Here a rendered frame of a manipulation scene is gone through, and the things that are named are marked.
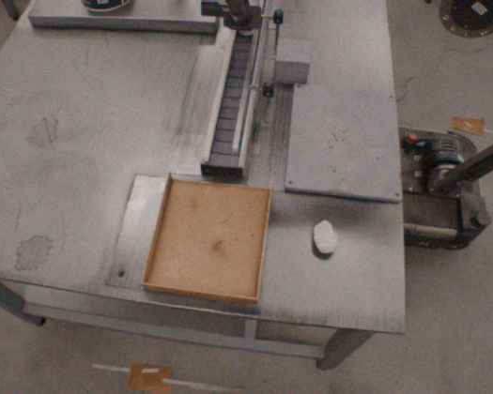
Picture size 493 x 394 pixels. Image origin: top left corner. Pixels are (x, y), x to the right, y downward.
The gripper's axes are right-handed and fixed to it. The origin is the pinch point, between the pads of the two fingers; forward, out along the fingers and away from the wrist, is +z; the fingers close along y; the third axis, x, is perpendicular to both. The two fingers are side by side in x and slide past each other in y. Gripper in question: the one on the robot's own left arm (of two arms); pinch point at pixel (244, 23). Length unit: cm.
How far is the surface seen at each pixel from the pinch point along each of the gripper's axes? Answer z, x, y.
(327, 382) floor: 22, 124, -44
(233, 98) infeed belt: -11.1, 23.5, -0.1
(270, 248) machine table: -32, 58, -15
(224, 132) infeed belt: -18.5, 32.9, 0.3
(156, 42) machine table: 9.5, 5.8, 29.3
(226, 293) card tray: -40, 68, -6
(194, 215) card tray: -29, 53, 4
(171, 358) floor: 23, 123, 18
